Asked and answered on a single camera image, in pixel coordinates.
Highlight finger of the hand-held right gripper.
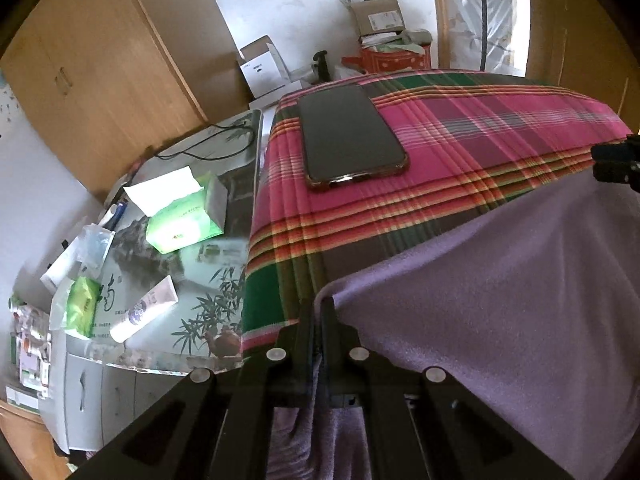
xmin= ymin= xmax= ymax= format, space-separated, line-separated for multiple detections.
xmin=590 ymin=135 xmax=640 ymax=183

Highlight black hose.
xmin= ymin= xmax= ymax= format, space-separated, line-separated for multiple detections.
xmin=477 ymin=0 xmax=489 ymax=72

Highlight red bin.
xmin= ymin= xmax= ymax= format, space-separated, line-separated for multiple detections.
xmin=357 ymin=42 xmax=433 ymax=75

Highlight wooden door frame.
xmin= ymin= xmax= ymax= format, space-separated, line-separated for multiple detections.
xmin=430 ymin=0 xmax=531 ymax=73

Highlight folding table with printed top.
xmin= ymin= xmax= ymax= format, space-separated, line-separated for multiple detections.
xmin=65 ymin=110 xmax=266 ymax=376

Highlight white cardboard box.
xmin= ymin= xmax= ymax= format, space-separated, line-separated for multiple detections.
xmin=239 ymin=35 xmax=291 ymax=98

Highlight wooden door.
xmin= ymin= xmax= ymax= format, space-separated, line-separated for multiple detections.
xmin=525 ymin=0 xmax=640 ymax=121

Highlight green tissue box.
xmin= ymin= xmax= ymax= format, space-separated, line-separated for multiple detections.
xmin=122 ymin=166 xmax=228 ymax=255

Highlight wooden wardrobe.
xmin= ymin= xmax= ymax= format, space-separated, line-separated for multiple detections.
xmin=0 ymin=0 xmax=256 ymax=201

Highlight black clamp stand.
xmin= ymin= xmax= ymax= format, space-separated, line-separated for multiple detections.
xmin=312 ymin=51 xmax=332 ymax=83

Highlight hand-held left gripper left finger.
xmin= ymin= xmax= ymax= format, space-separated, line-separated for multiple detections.
xmin=72 ymin=305 xmax=317 ymax=480

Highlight white drawer cabinet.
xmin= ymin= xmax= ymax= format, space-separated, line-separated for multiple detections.
xmin=40 ymin=350 xmax=191 ymax=453

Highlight smartphone in brown case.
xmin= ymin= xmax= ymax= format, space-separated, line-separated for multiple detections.
xmin=297 ymin=84 xmax=410 ymax=192

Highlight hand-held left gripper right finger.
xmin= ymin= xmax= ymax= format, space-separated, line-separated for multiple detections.
xmin=320 ymin=297 xmax=574 ymax=480

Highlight white cream tube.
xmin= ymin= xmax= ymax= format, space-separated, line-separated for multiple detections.
xmin=109 ymin=276 xmax=178 ymax=344

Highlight green tissue pack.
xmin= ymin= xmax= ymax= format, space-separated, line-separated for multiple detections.
xmin=62 ymin=276 xmax=103 ymax=339

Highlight pink green plaid blanket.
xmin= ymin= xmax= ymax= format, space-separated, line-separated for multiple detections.
xmin=240 ymin=70 xmax=631 ymax=361

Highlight brown cardboard box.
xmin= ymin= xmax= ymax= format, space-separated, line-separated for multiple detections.
xmin=345 ymin=0 xmax=406 ymax=36

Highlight purple garment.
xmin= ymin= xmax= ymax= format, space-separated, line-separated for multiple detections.
xmin=267 ymin=170 xmax=640 ymax=480

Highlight black charger cable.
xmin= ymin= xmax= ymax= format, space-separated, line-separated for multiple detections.
xmin=155 ymin=125 xmax=257 ymax=162

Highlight pile of small boxes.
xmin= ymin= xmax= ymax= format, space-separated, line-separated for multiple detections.
xmin=7 ymin=295 xmax=53 ymax=401

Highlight clear plastic bag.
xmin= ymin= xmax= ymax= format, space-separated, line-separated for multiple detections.
xmin=75 ymin=225 xmax=113 ymax=281

